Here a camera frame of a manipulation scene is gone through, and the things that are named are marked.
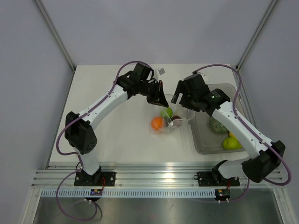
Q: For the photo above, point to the orange fruit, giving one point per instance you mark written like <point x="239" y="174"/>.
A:
<point x="157" y="123"/>

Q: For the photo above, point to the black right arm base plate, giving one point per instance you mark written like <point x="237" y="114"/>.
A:
<point x="208" y="179"/>

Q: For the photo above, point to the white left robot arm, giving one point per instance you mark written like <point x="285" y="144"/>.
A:
<point x="79" y="128"/>

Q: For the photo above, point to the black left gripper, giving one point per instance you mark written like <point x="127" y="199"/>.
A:
<point x="158" y="98"/>

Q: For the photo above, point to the right small circuit board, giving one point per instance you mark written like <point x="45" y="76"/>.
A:
<point x="222" y="194"/>

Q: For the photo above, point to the right aluminium frame post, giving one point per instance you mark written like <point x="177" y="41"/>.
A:
<point x="258" y="31"/>

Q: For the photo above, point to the aluminium frame post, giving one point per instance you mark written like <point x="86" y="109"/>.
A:
<point x="51" y="27"/>
<point x="258" y="31"/>

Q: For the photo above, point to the light green apple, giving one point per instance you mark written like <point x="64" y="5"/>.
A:
<point x="231" y="143"/>
<point x="166" y="113"/>

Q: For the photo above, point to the clear plastic bin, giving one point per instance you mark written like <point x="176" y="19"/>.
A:
<point x="206" y="141"/>

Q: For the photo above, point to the green netted melon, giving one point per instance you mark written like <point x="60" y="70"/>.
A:
<point x="217" y="126"/>

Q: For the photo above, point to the small circuit board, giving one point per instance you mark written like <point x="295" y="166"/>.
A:
<point x="222" y="194"/>
<point x="96" y="192"/>

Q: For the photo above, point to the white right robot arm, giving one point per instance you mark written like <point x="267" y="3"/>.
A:
<point x="263" y="154"/>

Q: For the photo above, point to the left aluminium frame post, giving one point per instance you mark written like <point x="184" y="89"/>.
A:
<point x="51" y="27"/>

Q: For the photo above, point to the clear zip top bag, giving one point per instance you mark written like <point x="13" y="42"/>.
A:
<point x="185" y="114"/>

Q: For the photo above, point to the aluminium table edge rail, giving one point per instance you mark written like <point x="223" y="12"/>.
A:
<point x="161" y="175"/>

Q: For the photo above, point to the white slotted cable duct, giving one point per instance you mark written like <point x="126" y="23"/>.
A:
<point x="133" y="193"/>

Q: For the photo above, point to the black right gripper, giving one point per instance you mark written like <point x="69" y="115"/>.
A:
<point x="181" y="88"/>

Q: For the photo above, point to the dark red passion fruit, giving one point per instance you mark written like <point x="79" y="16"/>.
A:
<point x="176" y="121"/>

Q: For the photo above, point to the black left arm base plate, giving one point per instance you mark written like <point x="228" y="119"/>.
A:
<point x="105" y="178"/>

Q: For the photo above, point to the left small circuit board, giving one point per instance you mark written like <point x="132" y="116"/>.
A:
<point x="96" y="192"/>

